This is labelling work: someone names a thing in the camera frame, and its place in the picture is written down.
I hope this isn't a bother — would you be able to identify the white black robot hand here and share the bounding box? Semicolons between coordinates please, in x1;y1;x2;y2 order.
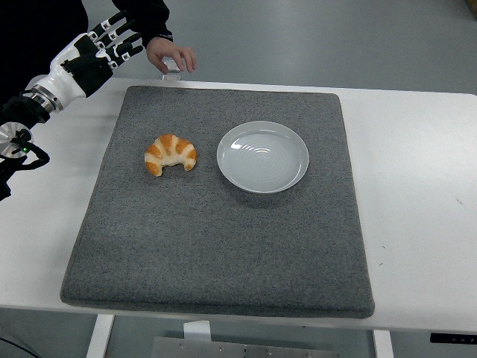
36;10;145;106

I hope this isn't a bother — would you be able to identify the person's hand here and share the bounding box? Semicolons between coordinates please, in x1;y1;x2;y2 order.
145;37;198;75

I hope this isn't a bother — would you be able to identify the orange croissant bread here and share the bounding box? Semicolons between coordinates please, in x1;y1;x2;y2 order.
144;133;198;178

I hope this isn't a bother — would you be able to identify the white round plate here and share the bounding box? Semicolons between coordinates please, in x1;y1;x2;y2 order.
216;120;311;195

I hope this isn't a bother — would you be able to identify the grey metal plate with screws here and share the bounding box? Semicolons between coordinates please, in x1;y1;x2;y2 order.
153;336;338;358

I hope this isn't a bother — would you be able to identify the person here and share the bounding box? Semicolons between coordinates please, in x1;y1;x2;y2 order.
0;0;174;98

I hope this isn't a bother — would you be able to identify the grey felt mat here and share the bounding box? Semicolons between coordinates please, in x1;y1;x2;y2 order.
59;84;376;320

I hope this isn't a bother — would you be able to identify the white table leg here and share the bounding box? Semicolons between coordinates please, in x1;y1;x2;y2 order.
86;315;116;358
372;330;394;358

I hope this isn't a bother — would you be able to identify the white paper tag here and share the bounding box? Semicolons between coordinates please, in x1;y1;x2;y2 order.
183;320;212;342

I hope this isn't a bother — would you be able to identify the black table control panel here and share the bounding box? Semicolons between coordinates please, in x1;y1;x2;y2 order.
429;332;477;345

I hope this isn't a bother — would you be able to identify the thin black floor cable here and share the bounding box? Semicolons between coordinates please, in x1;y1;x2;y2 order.
0;334;29;358

